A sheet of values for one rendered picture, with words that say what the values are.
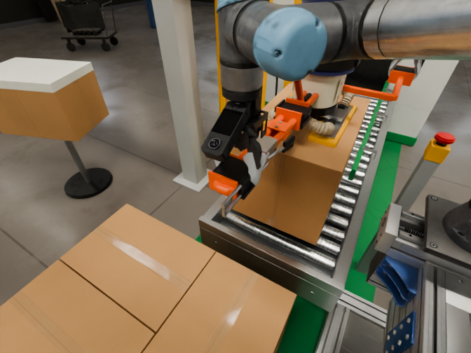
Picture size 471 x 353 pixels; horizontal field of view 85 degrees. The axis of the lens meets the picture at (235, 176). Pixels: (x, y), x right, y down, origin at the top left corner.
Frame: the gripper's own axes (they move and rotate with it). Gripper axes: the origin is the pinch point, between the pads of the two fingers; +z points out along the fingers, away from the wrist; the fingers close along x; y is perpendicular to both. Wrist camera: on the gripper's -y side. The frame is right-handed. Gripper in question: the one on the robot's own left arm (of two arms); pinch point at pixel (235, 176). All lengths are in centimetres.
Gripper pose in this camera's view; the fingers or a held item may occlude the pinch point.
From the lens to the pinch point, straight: 58.0
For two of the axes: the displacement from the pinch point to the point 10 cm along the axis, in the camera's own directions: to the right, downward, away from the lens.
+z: 0.0, 7.5, 6.6
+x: -8.5, -3.4, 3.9
